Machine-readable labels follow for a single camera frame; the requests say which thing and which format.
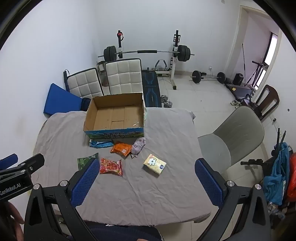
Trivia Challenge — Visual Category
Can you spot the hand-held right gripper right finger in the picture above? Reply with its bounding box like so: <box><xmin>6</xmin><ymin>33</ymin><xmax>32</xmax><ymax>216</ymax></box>
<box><xmin>195</xmin><ymin>158</ymin><xmax>271</xmax><ymax>241</ymax></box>

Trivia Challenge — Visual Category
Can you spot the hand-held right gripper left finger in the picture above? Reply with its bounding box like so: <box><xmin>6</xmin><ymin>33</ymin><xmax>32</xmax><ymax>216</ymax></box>
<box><xmin>23</xmin><ymin>158</ymin><xmax>100</xmax><ymax>241</ymax></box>

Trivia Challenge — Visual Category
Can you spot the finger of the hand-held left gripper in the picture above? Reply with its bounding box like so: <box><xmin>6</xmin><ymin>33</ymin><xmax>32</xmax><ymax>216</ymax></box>
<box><xmin>0</xmin><ymin>153</ymin><xmax>19</xmax><ymax>169</ymax></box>
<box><xmin>14</xmin><ymin>153</ymin><xmax>45</xmax><ymax>174</ymax></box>

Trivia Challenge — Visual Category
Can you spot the green snack packet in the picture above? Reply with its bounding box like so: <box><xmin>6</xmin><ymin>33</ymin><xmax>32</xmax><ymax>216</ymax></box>
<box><xmin>77</xmin><ymin>153</ymin><xmax>99</xmax><ymax>171</ymax></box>

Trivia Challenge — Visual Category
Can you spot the red snack packet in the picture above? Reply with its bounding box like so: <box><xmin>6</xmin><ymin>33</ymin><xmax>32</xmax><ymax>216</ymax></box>
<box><xmin>100</xmin><ymin>158</ymin><xmax>123</xmax><ymax>177</ymax></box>

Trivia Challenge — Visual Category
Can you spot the blue snack packet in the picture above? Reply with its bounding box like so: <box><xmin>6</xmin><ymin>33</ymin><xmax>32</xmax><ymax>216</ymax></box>
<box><xmin>89</xmin><ymin>138</ymin><xmax>114</xmax><ymax>148</ymax></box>

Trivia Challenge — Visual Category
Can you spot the orange snack packet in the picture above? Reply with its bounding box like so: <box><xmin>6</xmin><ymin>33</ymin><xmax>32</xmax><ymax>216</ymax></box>
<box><xmin>110</xmin><ymin>142</ymin><xmax>133</xmax><ymax>158</ymax></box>

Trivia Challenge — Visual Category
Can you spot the yellow tissue pack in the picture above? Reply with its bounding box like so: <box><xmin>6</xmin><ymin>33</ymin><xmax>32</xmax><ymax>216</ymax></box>
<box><xmin>143</xmin><ymin>154</ymin><xmax>167</xmax><ymax>177</ymax></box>

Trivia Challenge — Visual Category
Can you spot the grey sock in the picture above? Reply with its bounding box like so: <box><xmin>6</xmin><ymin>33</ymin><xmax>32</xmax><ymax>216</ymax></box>
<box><xmin>131</xmin><ymin>137</ymin><xmax>147</xmax><ymax>159</ymax></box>

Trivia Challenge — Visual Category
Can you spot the cardboard box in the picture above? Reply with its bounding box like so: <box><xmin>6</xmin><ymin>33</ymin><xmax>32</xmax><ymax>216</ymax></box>
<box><xmin>83</xmin><ymin>92</ymin><xmax>147</xmax><ymax>139</ymax></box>

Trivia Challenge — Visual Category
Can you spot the person's left hand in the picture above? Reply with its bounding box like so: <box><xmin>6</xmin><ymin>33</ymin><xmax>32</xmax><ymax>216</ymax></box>
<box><xmin>0</xmin><ymin>201</ymin><xmax>25</xmax><ymax>241</ymax></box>

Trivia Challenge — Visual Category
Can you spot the grey shell chair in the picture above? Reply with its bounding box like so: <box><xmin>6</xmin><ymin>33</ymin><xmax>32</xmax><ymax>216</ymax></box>
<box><xmin>198</xmin><ymin>106</ymin><xmax>265</xmax><ymax>175</ymax></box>

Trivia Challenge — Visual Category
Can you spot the person's dark blue clothing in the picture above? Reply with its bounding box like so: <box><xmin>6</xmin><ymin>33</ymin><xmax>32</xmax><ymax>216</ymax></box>
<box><xmin>67</xmin><ymin>221</ymin><xmax>162</xmax><ymax>241</ymax></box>

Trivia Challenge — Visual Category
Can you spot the blue foam mat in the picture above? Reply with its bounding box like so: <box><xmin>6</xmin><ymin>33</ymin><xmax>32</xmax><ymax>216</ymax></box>
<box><xmin>43</xmin><ymin>83</ymin><xmax>84</xmax><ymax>119</ymax></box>

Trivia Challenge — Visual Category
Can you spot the blue bag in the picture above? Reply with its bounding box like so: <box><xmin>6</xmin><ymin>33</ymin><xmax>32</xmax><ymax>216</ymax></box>
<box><xmin>264</xmin><ymin>142</ymin><xmax>291</xmax><ymax>206</ymax></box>

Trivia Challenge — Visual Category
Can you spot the red bag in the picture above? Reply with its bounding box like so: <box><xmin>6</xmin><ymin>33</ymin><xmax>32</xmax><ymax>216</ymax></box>
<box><xmin>285</xmin><ymin>152</ymin><xmax>296</xmax><ymax>205</ymax></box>

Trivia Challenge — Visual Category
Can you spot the white padded chair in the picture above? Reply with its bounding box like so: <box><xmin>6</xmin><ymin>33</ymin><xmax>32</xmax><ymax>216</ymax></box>
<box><xmin>105</xmin><ymin>58</ymin><xmax>142</xmax><ymax>95</ymax></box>
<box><xmin>63</xmin><ymin>68</ymin><xmax>104</xmax><ymax>99</ymax></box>

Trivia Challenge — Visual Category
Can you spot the black treadmill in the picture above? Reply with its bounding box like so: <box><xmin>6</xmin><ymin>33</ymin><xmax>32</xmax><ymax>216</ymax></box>
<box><xmin>225</xmin><ymin>61</ymin><xmax>269</xmax><ymax>99</ymax></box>

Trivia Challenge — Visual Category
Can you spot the brown wooden chair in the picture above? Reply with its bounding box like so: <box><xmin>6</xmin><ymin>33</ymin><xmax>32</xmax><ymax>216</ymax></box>
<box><xmin>250</xmin><ymin>85</ymin><xmax>280</xmax><ymax>121</ymax></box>

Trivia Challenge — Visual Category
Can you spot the short barbell with black plates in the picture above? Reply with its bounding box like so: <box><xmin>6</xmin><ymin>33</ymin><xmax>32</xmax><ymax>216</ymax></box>
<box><xmin>190</xmin><ymin>70</ymin><xmax>227</xmax><ymax>84</ymax></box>

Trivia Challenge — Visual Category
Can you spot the black speaker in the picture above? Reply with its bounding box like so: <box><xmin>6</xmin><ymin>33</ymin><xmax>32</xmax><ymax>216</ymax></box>
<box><xmin>232</xmin><ymin>73</ymin><xmax>245</xmax><ymax>86</ymax></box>

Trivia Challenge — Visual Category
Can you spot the white barbell rack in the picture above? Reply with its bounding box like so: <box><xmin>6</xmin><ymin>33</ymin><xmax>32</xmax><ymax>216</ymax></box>
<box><xmin>116</xmin><ymin>30</ymin><xmax>181</xmax><ymax>90</ymax></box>

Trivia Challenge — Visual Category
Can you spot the long barbell with black plates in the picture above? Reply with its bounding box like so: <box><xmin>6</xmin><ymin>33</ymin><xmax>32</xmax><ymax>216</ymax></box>
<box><xmin>97</xmin><ymin>45</ymin><xmax>195</xmax><ymax>63</ymax></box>

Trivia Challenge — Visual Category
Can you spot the black scooter handlebar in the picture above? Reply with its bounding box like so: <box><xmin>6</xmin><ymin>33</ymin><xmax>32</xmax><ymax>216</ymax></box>
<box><xmin>240</xmin><ymin>159</ymin><xmax>276</xmax><ymax>166</ymax></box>

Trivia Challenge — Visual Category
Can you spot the white door frame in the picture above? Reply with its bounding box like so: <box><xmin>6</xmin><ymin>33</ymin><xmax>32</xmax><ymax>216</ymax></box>
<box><xmin>223</xmin><ymin>5</ymin><xmax>283</xmax><ymax>80</ymax></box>

